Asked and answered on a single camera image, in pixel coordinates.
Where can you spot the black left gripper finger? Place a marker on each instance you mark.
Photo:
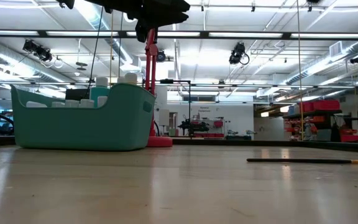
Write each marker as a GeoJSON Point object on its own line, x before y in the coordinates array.
{"type": "Point", "coordinates": [163, 12]}
{"type": "Point", "coordinates": [142, 31]}

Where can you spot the large teal paint bottle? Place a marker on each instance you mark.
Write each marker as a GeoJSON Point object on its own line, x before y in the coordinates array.
{"type": "Point", "coordinates": [99, 93]}

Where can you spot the small light blue paint bottle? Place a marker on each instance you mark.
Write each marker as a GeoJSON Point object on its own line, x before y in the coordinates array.
{"type": "Point", "coordinates": [86, 103]}

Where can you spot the teal plastic caddy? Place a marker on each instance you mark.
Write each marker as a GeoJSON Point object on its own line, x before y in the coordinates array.
{"type": "Point", "coordinates": [73, 130]}

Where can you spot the black background robot arm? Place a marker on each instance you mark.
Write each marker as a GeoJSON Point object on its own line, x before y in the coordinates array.
{"type": "Point", "coordinates": [194, 127]}

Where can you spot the small dark red paint bottle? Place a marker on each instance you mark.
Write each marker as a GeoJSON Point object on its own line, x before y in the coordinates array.
{"type": "Point", "coordinates": [102, 101]}

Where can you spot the red desk lamp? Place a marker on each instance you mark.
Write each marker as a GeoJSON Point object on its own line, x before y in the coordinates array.
{"type": "Point", "coordinates": [151, 53]}

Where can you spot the black monitor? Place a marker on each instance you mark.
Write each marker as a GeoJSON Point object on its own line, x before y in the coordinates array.
{"type": "Point", "coordinates": [76, 94]}

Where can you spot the white shelf with red bins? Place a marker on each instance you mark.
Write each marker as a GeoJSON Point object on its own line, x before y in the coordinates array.
{"type": "Point", "coordinates": [217, 124]}

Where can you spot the black tool cabinet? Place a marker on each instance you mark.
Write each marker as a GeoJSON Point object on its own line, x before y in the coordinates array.
{"type": "Point", "coordinates": [238, 137]}

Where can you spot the parts bin rack cart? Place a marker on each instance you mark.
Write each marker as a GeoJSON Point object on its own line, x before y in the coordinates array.
{"type": "Point", "coordinates": [315, 105]}

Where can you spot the thin black paintbrush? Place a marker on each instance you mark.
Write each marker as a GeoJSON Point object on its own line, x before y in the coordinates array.
{"type": "Point", "coordinates": [291, 160]}

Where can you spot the black ceiling camera cluster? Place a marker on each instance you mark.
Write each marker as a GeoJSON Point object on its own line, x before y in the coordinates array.
{"type": "Point", "coordinates": [43, 53]}

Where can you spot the black overhead camera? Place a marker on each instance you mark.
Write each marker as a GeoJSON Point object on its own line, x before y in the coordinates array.
{"type": "Point", "coordinates": [237, 53]}

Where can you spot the black aluminium table frame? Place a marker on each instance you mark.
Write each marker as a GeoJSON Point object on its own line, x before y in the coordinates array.
{"type": "Point", "coordinates": [322, 144]}

